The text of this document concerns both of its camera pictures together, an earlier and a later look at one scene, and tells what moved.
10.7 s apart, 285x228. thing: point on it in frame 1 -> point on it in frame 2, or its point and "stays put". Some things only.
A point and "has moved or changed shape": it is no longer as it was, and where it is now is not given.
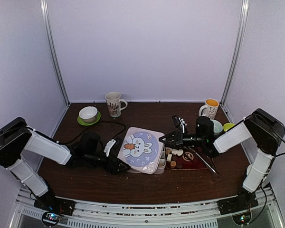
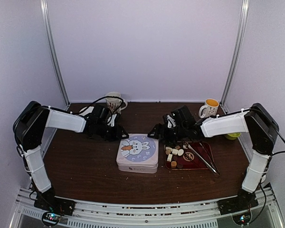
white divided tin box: x=160 y=166 -> x=146 y=169
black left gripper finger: x=120 y=166 -> x=123 y=134
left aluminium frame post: x=52 y=49 stays put
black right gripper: x=177 y=142 -> x=157 y=128
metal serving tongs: x=212 y=162 stays put
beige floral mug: x=113 y=99 stays put
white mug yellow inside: x=209 y=109 stays put
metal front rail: x=202 y=214 stays put
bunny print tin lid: x=140 y=149 has moved or changed shape
